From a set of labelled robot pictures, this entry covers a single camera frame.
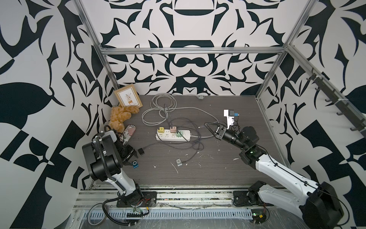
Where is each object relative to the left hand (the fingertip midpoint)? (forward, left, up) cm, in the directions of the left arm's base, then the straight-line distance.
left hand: (132, 159), depth 88 cm
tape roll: (-28, +15, +1) cm, 32 cm away
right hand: (+3, -41, +31) cm, 51 cm away
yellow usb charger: (+15, -17, +7) cm, 24 cm away
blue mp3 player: (-4, -2, +1) cm, 4 cm away
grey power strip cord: (+41, -15, +2) cm, 44 cm away
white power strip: (+14, -32, +3) cm, 35 cm away
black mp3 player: (+4, -5, +1) cm, 7 cm away
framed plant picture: (+42, +7, +12) cm, 44 cm away
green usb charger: (+8, -29, +14) cm, 33 cm away
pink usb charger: (+15, -25, +7) cm, 30 cm away
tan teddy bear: (+27, +11, +10) cm, 31 cm away
